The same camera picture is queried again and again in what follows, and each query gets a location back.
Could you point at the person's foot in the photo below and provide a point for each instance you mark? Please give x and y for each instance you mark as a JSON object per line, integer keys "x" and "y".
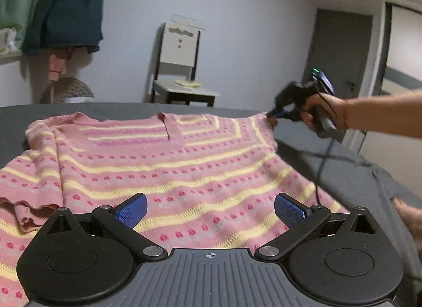
{"x": 412, "y": 218}

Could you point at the white sliding door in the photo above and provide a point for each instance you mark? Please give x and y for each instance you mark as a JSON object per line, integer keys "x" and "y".
{"x": 405, "y": 46}

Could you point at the clear storage pouch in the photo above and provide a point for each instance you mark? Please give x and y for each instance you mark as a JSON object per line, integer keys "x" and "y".
{"x": 6, "y": 41}

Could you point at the grey round bumpy cushion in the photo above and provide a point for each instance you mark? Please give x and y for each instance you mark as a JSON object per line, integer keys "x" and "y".
{"x": 69, "y": 91}

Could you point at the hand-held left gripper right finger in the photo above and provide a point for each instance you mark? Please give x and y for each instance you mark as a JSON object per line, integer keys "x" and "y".
{"x": 290, "y": 209}

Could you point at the white and black chair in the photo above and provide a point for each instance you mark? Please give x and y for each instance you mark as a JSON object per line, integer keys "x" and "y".
{"x": 179, "y": 46}

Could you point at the grey door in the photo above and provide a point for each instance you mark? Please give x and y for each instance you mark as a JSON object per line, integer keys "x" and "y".
{"x": 339, "y": 50}

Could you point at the pink striped knit sweater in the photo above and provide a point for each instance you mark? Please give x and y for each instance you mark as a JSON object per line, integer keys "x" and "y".
{"x": 197, "y": 168}

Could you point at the person's right hand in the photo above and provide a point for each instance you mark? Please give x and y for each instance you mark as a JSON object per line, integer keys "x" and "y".
{"x": 324, "y": 102}

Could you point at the pink hanging garment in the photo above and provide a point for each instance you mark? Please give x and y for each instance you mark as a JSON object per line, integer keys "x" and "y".
{"x": 57, "y": 64}

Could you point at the person's right forearm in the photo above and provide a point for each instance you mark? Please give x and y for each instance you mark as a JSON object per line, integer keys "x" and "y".
{"x": 382, "y": 112}

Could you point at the dark teal jacket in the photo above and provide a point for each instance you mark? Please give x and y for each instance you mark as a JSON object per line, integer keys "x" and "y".
{"x": 66, "y": 7}

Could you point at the white wall socket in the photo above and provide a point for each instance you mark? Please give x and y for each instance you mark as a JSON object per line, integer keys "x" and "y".
{"x": 188, "y": 20}

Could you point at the yellow item on chair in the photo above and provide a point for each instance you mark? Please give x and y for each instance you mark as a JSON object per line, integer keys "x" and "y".
{"x": 188, "y": 83}

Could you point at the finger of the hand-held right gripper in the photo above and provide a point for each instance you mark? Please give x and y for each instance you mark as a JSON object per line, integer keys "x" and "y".
{"x": 277, "y": 112}

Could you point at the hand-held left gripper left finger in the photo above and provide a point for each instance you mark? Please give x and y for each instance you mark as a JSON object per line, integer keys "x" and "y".
{"x": 132, "y": 209}

